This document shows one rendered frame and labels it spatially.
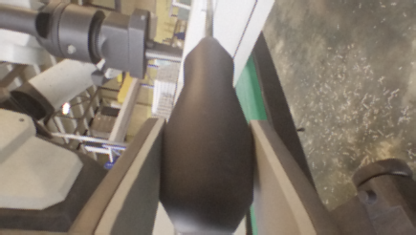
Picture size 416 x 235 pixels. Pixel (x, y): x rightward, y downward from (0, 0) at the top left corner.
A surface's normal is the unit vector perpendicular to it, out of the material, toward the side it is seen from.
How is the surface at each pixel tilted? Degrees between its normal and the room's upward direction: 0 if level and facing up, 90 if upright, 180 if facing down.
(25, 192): 102
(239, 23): 90
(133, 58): 90
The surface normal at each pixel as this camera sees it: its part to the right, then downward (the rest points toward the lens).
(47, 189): 0.44, -0.84
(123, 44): -0.01, 0.75
